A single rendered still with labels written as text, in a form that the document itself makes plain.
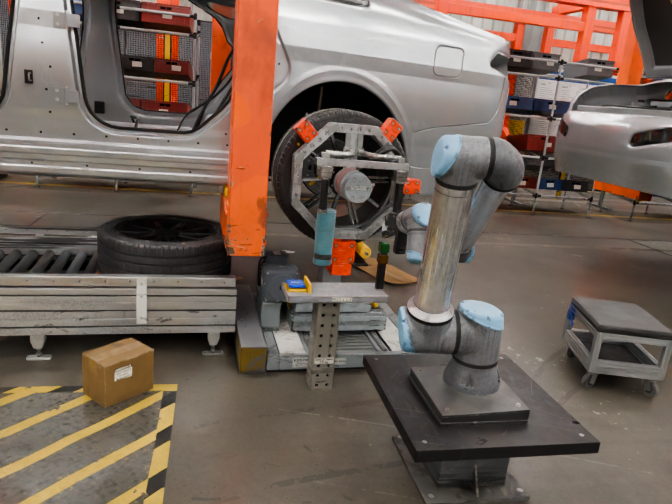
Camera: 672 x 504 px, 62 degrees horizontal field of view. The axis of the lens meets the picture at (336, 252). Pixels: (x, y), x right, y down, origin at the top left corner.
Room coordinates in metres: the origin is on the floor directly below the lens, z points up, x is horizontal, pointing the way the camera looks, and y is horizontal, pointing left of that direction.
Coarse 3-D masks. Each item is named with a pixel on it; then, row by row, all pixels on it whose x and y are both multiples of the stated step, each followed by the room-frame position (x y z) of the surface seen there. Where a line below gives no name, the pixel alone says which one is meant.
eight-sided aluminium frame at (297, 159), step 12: (324, 132) 2.57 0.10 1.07; (360, 132) 2.61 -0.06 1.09; (372, 132) 2.63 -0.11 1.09; (312, 144) 2.60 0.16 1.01; (384, 144) 2.65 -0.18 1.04; (300, 156) 2.54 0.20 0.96; (300, 168) 2.54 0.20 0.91; (300, 180) 2.54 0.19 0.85; (300, 192) 2.54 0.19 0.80; (300, 204) 2.54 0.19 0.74; (312, 216) 2.56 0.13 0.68; (384, 216) 2.66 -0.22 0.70; (336, 228) 2.64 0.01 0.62; (348, 228) 2.67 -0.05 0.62; (372, 228) 2.64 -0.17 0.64
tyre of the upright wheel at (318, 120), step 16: (320, 112) 2.75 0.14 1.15; (336, 112) 2.67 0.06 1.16; (352, 112) 2.69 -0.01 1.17; (320, 128) 2.65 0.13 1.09; (288, 144) 2.62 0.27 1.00; (400, 144) 2.77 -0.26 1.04; (288, 160) 2.61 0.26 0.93; (288, 176) 2.61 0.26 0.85; (288, 192) 2.61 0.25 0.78; (288, 208) 2.61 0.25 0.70; (304, 224) 2.64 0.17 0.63
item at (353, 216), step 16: (368, 144) 2.96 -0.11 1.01; (384, 160) 2.81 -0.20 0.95; (368, 176) 2.74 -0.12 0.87; (384, 176) 2.77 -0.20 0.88; (336, 192) 2.70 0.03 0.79; (384, 192) 2.80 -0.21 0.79; (352, 208) 2.73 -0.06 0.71; (368, 208) 2.85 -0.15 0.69; (336, 224) 2.76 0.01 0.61; (352, 224) 2.73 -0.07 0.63
